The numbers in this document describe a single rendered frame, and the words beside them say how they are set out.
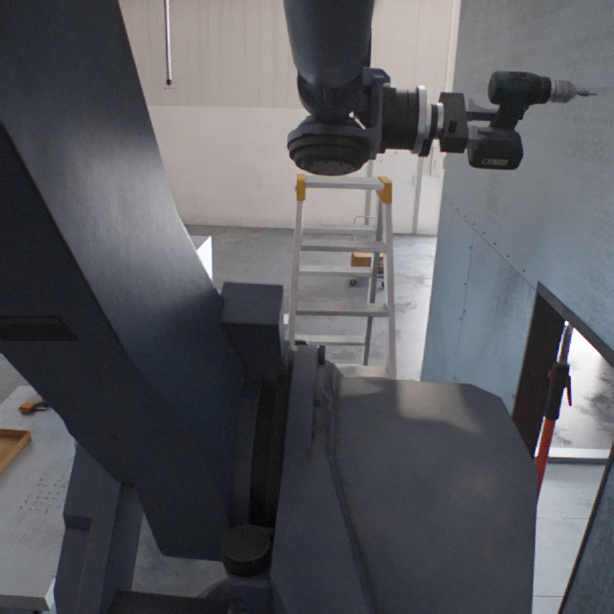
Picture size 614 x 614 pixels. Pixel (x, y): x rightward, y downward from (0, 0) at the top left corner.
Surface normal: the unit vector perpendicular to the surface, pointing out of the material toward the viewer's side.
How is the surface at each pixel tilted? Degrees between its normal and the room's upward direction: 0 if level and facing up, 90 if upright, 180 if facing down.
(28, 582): 0
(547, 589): 0
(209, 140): 90
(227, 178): 90
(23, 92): 90
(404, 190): 90
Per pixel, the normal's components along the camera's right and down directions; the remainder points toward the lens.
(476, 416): 0.03, -0.93
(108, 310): 1.00, 0.05
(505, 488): 0.01, -0.80
